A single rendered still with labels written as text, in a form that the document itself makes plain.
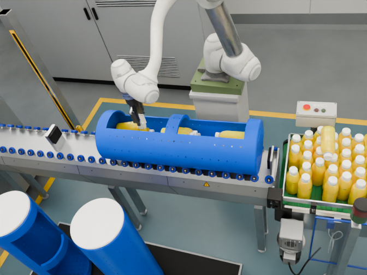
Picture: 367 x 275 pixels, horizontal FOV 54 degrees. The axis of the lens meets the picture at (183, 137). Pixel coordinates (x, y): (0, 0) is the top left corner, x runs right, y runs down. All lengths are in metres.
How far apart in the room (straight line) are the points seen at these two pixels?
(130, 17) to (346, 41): 2.32
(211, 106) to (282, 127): 1.18
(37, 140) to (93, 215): 0.89
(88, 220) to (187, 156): 0.59
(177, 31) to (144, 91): 1.83
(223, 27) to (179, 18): 1.49
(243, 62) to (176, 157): 0.65
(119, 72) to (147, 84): 0.17
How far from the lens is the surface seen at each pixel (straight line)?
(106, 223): 1.86
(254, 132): 1.75
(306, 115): 2.02
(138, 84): 1.66
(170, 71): 3.74
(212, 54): 2.19
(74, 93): 4.45
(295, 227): 1.89
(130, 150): 1.94
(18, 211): 2.16
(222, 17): 1.82
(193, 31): 3.36
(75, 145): 2.43
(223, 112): 2.39
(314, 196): 1.94
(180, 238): 2.88
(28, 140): 2.66
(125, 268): 2.06
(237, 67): 2.05
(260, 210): 2.22
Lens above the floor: 2.55
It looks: 48 degrees down
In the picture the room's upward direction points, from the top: 17 degrees counter-clockwise
